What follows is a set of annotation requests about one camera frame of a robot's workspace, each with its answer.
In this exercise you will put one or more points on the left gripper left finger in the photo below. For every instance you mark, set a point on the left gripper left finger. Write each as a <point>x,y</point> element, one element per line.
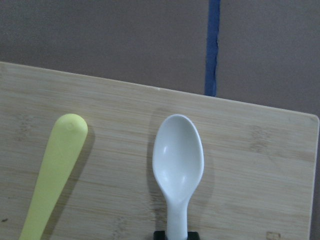
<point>159,235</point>

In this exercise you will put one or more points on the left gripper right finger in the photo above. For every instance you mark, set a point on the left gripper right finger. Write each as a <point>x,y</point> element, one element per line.
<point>193,235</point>

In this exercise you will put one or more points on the white plastic spoon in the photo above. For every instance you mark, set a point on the white plastic spoon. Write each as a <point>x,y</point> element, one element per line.
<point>178,167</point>

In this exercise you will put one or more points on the wooden cutting board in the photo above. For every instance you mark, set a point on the wooden cutting board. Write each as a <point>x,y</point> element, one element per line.
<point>258,177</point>

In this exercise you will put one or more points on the yellow plastic knife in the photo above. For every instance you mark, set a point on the yellow plastic knife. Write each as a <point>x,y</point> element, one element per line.
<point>63,148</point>

